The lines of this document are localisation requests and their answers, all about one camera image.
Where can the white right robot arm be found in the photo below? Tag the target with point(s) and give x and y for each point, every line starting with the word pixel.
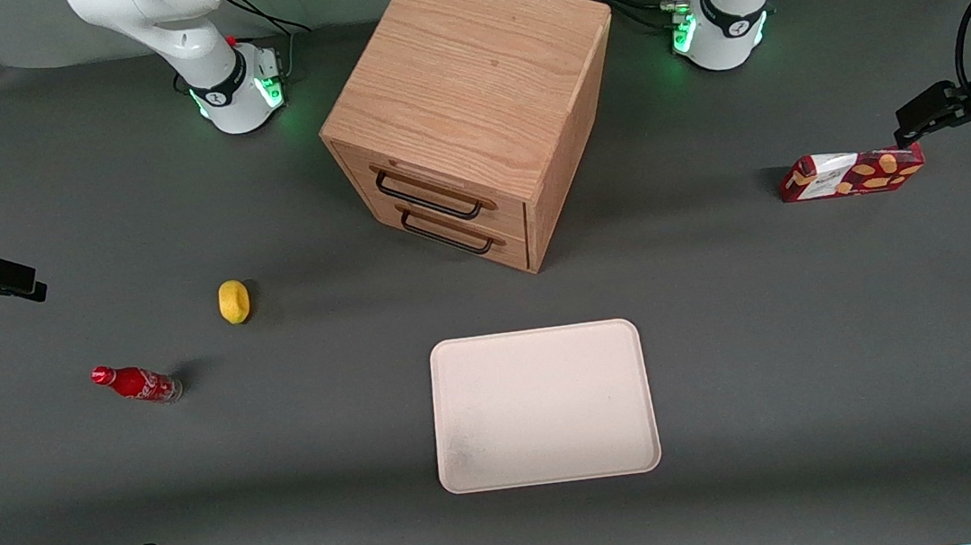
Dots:
pixel 222 83

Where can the red cola bottle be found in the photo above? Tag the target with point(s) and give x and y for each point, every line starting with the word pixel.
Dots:
pixel 136 382

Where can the beige plastic tray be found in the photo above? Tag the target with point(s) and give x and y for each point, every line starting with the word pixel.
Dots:
pixel 545 406

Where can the wooden drawer cabinet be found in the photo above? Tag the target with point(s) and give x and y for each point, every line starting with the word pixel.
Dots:
pixel 474 75

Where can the yellow lemon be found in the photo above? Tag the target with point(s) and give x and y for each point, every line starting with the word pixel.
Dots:
pixel 234 302

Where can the wooden drawer front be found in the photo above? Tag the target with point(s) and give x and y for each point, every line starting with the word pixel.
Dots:
pixel 510 247
pixel 497 208

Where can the red cookie box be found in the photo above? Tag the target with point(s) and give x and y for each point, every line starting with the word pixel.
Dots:
pixel 854 173

